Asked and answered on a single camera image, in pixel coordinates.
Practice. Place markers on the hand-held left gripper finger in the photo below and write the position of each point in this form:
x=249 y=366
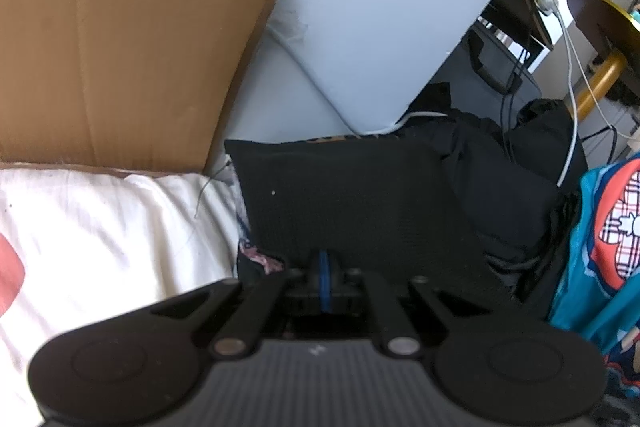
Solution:
x=322 y=287
x=327 y=287

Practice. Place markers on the purple floral patterned garment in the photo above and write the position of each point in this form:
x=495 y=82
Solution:
x=260 y=259

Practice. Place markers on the pile of black clothes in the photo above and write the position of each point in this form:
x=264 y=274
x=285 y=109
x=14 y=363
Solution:
x=500 y=167

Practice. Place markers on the cream bear printed blanket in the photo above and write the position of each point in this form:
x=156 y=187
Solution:
x=110 y=232

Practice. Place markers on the teal cartoon printed blanket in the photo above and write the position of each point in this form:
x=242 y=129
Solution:
x=595 y=257

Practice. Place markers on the long folded cardboard sheet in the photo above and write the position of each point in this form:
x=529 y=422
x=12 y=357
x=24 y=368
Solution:
x=125 y=47

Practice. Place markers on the dark desk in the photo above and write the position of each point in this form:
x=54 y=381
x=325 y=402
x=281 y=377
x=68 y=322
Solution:
x=520 y=17

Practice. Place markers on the round gold side table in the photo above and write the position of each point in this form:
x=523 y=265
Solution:
x=605 y=22

